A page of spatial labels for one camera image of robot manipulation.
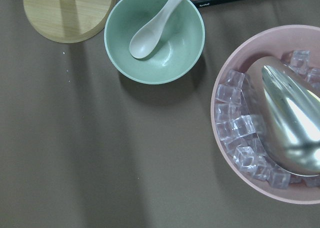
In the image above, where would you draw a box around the white ceramic spoon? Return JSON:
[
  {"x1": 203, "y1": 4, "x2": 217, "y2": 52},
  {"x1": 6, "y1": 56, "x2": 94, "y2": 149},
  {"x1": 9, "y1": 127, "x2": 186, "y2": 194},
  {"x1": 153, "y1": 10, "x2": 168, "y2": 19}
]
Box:
[{"x1": 129, "y1": 0, "x2": 183, "y2": 59}]

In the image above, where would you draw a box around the green bowl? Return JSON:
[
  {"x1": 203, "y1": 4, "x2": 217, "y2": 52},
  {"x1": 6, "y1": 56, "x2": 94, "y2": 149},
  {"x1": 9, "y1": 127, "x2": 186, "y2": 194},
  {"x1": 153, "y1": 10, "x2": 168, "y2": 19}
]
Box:
[{"x1": 104, "y1": 0, "x2": 205, "y2": 85}]

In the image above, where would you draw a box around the pink ice bowl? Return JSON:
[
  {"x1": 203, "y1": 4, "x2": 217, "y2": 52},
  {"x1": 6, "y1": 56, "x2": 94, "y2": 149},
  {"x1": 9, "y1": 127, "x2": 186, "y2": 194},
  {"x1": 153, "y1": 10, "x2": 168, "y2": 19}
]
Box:
[{"x1": 210, "y1": 24, "x2": 320, "y2": 205}]

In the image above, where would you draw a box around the metal ice scoop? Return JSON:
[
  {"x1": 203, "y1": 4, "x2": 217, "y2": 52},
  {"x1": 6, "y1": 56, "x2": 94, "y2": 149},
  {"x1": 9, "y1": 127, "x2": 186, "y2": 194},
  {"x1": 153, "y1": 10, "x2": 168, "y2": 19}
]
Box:
[{"x1": 242, "y1": 56, "x2": 320, "y2": 177}]

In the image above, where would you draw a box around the wooden glass stand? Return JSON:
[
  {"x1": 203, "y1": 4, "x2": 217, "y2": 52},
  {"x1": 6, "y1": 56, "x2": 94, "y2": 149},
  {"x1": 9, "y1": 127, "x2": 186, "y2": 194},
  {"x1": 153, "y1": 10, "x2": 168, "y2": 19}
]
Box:
[{"x1": 23, "y1": 0, "x2": 116, "y2": 43}]

